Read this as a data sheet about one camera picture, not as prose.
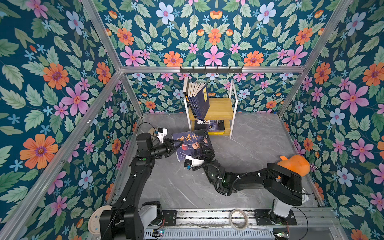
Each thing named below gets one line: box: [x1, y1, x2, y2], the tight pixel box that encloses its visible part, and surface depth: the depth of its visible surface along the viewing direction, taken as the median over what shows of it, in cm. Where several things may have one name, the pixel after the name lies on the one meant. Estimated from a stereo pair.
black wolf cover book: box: [194, 119, 225, 132], surface depth 103 cm
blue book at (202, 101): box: [194, 83, 210, 120], surface depth 86 cm
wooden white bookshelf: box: [184, 80, 238, 138], surface depth 91 cm
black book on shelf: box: [183, 92, 198, 119], surface depth 82 cm
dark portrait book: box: [171, 128, 212, 162], surface depth 78 cm
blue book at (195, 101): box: [192, 82, 206, 119], surface depth 82 cm
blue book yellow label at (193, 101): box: [190, 82, 203, 119], surface depth 82 cm
